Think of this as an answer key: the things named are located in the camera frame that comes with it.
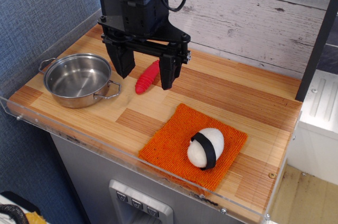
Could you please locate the clear acrylic table guard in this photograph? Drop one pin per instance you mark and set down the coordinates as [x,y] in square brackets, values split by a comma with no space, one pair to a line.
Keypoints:
[245,72]

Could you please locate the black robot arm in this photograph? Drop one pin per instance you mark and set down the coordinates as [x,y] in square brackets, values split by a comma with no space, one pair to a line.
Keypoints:
[143,26]

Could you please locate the black right upright post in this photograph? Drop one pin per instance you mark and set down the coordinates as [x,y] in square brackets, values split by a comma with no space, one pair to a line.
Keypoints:
[317,50]

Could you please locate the red handled metal spoon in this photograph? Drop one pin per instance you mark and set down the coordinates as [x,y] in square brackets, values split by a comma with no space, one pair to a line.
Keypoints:
[147,77]

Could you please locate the orange knitted rag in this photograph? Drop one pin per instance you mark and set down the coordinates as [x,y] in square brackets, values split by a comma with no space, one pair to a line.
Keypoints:
[167,149]

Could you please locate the silver dispenser button panel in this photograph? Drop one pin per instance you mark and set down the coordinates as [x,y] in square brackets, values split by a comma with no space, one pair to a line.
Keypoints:
[133,206]

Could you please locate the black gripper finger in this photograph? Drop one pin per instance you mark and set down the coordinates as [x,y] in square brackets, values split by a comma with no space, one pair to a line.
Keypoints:
[170,67]
[122,57]

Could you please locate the white side counter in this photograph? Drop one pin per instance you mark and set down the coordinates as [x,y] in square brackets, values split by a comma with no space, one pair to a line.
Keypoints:
[313,148]

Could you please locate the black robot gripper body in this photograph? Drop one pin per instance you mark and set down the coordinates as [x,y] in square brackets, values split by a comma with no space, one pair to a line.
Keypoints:
[147,28]

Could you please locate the white plush sushi black band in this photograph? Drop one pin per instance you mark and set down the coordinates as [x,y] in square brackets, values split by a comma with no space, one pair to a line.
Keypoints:
[205,148]

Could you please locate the grey toy fridge cabinet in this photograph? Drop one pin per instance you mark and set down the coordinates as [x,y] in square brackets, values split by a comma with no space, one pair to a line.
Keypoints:
[90,172]

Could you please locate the yellow black object bottom left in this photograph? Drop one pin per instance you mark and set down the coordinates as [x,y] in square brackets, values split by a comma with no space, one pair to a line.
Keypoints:
[16,209]

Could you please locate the silver steel pot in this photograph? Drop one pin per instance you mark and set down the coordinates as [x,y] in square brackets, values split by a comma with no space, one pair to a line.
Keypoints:
[79,80]

